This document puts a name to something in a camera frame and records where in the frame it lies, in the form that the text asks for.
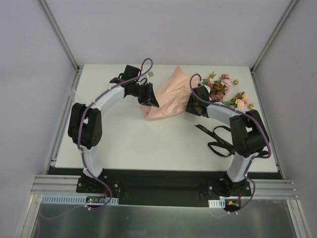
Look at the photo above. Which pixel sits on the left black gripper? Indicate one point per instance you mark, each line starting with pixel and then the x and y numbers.
pixel 144 93

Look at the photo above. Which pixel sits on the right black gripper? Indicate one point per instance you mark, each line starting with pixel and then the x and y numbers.
pixel 193 106

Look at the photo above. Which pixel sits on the pink wrapping paper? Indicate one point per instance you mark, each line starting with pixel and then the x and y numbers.
pixel 172 97

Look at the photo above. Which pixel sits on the black ribbon gold lettering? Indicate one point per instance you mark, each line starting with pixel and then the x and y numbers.
pixel 219 142

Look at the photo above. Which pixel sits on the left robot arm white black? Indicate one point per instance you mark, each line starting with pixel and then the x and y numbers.
pixel 85 123

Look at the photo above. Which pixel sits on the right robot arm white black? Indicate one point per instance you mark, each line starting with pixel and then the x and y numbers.
pixel 249 137

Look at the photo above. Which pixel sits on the clear glass vase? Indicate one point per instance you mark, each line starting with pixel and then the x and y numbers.
pixel 72 93

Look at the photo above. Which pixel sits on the artificial flower bouquet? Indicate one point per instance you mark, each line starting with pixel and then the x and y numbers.
pixel 218 88

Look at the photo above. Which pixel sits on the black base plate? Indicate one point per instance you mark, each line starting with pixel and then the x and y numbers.
pixel 149 187

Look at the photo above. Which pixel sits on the right white cable duct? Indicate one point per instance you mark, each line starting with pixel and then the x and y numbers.
pixel 217 203

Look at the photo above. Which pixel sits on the white cable duct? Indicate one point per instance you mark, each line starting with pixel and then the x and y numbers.
pixel 217 203
pixel 78 200

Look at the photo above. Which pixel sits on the right aluminium corner post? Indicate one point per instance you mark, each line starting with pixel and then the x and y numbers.
pixel 273 36

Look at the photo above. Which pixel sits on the aluminium corner post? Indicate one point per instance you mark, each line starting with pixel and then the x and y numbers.
pixel 58 34
pixel 273 36

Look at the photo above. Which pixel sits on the left aluminium corner post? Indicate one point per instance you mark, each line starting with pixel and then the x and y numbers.
pixel 58 34

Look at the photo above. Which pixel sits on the aluminium front rail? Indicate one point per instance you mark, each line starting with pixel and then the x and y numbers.
pixel 265 188

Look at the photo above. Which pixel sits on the left white cable duct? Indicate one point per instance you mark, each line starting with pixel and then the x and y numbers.
pixel 78 200

